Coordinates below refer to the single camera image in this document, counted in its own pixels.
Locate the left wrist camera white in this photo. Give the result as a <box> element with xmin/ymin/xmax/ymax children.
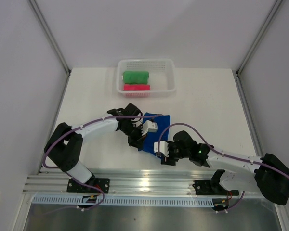
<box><xmin>142</xmin><ymin>120</ymin><xmax>158</xmax><ymax>135</ymax></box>

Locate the purple cable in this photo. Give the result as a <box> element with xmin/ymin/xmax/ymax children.
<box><xmin>42</xmin><ymin>113</ymin><xmax>163</xmax><ymax>214</ymax></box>
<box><xmin>158</xmin><ymin>123</ymin><xmax>289</xmax><ymax>212</ymax></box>

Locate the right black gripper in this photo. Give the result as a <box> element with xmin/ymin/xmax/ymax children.
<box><xmin>161</xmin><ymin>141</ymin><xmax>191</xmax><ymax>167</ymax></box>

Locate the blue towel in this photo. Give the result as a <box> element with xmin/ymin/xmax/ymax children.
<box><xmin>141</xmin><ymin>115</ymin><xmax>171</xmax><ymax>157</ymax></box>

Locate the slotted cable duct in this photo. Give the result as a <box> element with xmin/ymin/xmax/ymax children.
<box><xmin>32</xmin><ymin>195</ymin><xmax>214</xmax><ymax>208</ymax></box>

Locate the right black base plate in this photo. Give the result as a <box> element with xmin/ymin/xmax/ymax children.
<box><xmin>192</xmin><ymin>180</ymin><xmax>239</xmax><ymax>196</ymax></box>

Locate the aluminium frame post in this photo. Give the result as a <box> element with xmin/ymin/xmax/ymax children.
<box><xmin>27</xmin><ymin>0</ymin><xmax>71</xmax><ymax>76</ymax></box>
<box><xmin>236</xmin><ymin>0</ymin><xmax>286</xmax><ymax>77</ymax></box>

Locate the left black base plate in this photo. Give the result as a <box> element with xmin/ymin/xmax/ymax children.
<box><xmin>66</xmin><ymin>178</ymin><xmax>110</xmax><ymax>194</ymax></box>

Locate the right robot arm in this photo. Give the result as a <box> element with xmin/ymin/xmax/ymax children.
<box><xmin>154</xmin><ymin>130</ymin><xmax>289</xmax><ymax>205</ymax></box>

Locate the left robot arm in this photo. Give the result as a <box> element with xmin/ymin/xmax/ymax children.
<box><xmin>44</xmin><ymin>103</ymin><xmax>146</xmax><ymax>193</ymax></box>

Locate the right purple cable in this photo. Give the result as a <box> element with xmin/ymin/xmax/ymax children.
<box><xmin>158</xmin><ymin>123</ymin><xmax>289</xmax><ymax>212</ymax></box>

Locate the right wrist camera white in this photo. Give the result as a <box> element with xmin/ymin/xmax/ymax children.
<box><xmin>154</xmin><ymin>141</ymin><xmax>169</xmax><ymax>164</ymax></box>

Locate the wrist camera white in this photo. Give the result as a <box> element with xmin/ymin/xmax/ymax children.
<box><xmin>154</xmin><ymin>141</ymin><xmax>169</xmax><ymax>164</ymax></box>
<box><xmin>142</xmin><ymin>120</ymin><xmax>158</xmax><ymax>135</ymax></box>

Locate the pink towel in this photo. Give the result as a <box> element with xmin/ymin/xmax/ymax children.
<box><xmin>123</xmin><ymin>84</ymin><xmax>151</xmax><ymax>91</ymax></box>

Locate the right aluminium frame post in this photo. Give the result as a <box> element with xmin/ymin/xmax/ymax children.
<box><xmin>236</xmin><ymin>0</ymin><xmax>286</xmax><ymax>77</ymax></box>

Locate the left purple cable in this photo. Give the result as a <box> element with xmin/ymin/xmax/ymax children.
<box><xmin>42</xmin><ymin>113</ymin><xmax>163</xmax><ymax>214</ymax></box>

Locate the aluminium mounting rail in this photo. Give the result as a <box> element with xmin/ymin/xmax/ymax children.
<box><xmin>22</xmin><ymin>169</ymin><xmax>214</xmax><ymax>197</ymax></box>

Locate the green towel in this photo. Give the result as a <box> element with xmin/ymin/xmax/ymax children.
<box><xmin>123</xmin><ymin>71</ymin><xmax>149</xmax><ymax>84</ymax></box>

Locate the left aluminium frame post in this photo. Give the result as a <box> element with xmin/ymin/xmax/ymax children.
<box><xmin>27</xmin><ymin>0</ymin><xmax>71</xmax><ymax>76</ymax></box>

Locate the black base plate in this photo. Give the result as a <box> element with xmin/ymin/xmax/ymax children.
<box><xmin>192</xmin><ymin>180</ymin><xmax>239</xmax><ymax>196</ymax></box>
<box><xmin>66</xmin><ymin>178</ymin><xmax>110</xmax><ymax>194</ymax></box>

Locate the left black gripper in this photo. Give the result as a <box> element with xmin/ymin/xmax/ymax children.
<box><xmin>120</xmin><ymin>123</ymin><xmax>148</xmax><ymax>150</ymax></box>

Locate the white plastic basket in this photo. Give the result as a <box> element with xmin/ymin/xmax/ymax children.
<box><xmin>116</xmin><ymin>58</ymin><xmax>176</xmax><ymax>98</ymax></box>

